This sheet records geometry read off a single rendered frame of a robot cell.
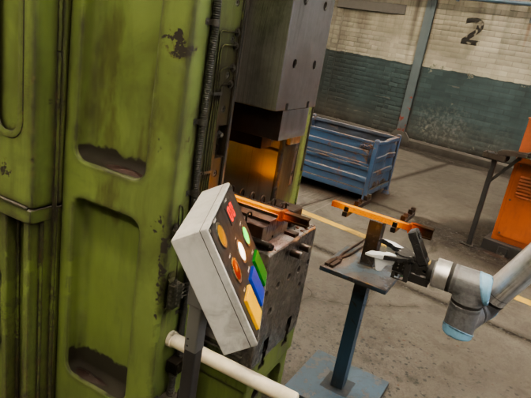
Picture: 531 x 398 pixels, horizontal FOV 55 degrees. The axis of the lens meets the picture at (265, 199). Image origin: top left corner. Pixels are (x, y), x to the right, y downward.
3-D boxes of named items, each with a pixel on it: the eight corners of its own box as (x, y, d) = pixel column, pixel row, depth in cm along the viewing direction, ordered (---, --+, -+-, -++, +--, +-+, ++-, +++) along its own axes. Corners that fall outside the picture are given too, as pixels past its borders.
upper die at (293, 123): (304, 135, 173) (309, 107, 170) (277, 141, 156) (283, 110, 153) (204, 109, 190) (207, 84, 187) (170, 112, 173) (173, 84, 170)
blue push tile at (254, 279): (265, 291, 125) (254, 264, 123) (262, 306, 118) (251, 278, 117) (258, 293, 125) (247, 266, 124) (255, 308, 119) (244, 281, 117)
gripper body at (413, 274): (387, 276, 157) (426, 290, 152) (393, 251, 154) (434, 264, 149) (393, 268, 163) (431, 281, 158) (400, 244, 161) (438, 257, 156)
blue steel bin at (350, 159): (389, 194, 606) (403, 135, 584) (364, 206, 540) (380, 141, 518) (302, 167, 663) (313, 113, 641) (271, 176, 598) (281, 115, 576)
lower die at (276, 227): (286, 230, 184) (290, 208, 181) (260, 245, 167) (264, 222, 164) (193, 197, 201) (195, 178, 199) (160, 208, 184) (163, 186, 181)
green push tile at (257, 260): (267, 272, 135) (257, 248, 133) (265, 286, 128) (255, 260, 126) (261, 274, 135) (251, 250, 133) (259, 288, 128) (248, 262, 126)
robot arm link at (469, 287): (485, 313, 144) (495, 283, 141) (441, 298, 149) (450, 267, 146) (488, 301, 152) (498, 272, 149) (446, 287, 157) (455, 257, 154)
